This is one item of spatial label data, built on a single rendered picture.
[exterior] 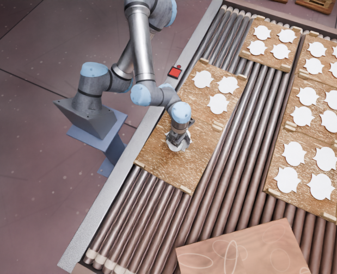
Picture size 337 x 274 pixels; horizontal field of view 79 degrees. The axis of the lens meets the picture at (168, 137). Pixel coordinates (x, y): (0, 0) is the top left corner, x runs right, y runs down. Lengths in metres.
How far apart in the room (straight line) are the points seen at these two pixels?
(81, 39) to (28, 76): 0.81
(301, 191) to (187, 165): 0.59
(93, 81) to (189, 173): 0.66
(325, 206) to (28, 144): 2.49
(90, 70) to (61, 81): 1.78
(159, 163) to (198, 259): 0.47
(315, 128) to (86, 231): 1.35
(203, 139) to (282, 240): 0.58
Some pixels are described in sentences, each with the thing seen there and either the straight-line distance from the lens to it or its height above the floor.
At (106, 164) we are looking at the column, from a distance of 2.13.
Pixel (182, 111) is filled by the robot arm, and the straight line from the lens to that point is 0.79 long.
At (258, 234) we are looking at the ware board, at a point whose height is 1.04.
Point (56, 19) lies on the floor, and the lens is 3.64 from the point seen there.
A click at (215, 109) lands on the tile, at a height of 0.94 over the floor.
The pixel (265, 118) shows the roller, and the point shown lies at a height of 0.92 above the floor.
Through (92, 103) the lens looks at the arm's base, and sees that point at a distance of 1.10.
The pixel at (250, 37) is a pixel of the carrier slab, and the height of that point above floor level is 0.94.
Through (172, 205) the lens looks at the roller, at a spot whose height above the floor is 0.92.
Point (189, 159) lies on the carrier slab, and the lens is 1.11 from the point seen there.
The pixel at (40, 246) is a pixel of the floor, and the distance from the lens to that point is 2.26.
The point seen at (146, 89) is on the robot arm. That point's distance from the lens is 0.75.
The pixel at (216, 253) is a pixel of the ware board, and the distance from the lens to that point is 0.98.
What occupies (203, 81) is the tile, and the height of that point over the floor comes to 0.94.
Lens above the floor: 1.99
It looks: 67 degrees down
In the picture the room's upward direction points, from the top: 2 degrees clockwise
